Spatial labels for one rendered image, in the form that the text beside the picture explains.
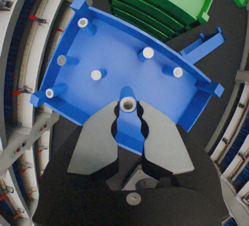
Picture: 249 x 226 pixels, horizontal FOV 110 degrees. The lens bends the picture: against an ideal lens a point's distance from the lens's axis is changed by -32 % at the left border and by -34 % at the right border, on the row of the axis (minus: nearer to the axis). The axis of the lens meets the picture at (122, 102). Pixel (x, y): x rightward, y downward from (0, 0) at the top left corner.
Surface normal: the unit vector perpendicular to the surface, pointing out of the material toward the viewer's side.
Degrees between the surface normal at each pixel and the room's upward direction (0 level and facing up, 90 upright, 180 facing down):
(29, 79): 21
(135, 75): 0
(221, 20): 0
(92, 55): 0
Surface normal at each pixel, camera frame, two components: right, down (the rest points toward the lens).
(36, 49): 0.33, 0.36
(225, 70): -0.01, 0.26
